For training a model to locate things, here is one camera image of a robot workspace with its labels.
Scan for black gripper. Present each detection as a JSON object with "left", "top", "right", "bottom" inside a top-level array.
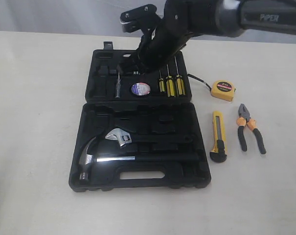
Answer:
[{"left": 117, "top": 22, "right": 191, "bottom": 75}]

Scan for black electrical tape roll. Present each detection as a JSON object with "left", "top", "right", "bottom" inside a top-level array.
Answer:
[{"left": 130, "top": 82, "right": 151, "bottom": 96}]

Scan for black plastic tool case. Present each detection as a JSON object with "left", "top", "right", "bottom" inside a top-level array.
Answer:
[{"left": 68, "top": 42, "right": 211, "bottom": 192}]

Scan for yellow tape measure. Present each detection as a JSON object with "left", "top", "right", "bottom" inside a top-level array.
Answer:
[{"left": 188, "top": 74, "right": 236, "bottom": 102}]

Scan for yellow utility knife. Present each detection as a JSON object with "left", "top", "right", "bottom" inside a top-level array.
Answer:
[{"left": 209, "top": 111, "right": 227, "bottom": 163}]

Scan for orange black pliers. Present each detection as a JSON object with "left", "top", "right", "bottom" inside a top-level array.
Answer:
[{"left": 236, "top": 103, "right": 267, "bottom": 155}]

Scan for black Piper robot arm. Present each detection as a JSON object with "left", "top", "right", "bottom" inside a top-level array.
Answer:
[{"left": 117, "top": 0, "right": 296, "bottom": 74}]

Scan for clear tester screwdriver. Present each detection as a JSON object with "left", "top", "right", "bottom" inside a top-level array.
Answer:
[{"left": 115, "top": 73, "right": 121, "bottom": 98}]

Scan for left yellow black screwdriver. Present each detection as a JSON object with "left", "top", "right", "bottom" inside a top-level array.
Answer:
[{"left": 159, "top": 70, "right": 165, "bottom": 93}]

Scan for yellow black screwdriver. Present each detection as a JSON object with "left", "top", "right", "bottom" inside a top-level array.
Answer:
[
  {"left": 174, "top": 57, "right": 185, "bottom": 96},
  {"left": 166, "top": 65, "right": 176, "bottom": 97},
  {"left": 159, "top": 70, "right": 165, "bottom": 93}
]

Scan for middle yellow black screwdriver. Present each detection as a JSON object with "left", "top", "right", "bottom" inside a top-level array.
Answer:
[{"left": 166, "top": 65, "right": 176, "bottom": 97}]

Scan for right yellow black screwdriver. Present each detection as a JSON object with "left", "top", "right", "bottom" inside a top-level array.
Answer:
[{"left": 174, "top": 57, "right": 185, "bottom": 96}]

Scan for steel claw hammer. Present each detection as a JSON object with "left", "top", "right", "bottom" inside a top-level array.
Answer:
[{"left": 78, "top": 137, "right": 199, "bottom": 181}]

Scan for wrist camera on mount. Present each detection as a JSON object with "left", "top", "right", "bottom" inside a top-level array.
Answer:
[{"left": 120, "top": 4, "right": 161, "bottom": 34}]

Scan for adjustable wrench black handle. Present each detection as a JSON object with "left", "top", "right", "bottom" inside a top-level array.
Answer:
[{"left": 105, "top": 128, "right": 193, "bottom": 148}]

